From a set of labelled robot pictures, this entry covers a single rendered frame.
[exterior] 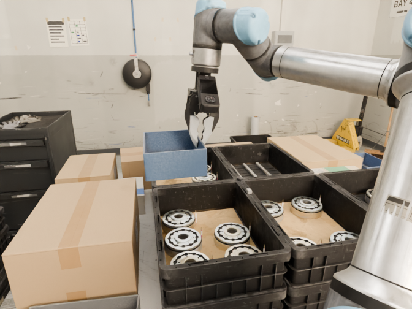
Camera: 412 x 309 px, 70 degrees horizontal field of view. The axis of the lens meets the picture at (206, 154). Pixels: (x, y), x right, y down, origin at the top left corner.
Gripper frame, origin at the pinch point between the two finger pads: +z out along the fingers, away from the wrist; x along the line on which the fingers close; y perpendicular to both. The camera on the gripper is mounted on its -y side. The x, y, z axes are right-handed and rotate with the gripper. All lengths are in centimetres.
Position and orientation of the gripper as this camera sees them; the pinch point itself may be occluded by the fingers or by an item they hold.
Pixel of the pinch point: (199, 143)
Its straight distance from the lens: 79.3
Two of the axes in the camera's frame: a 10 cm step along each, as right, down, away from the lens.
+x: -9.8, -0.4, -1.8
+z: -1.0, 9.5, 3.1
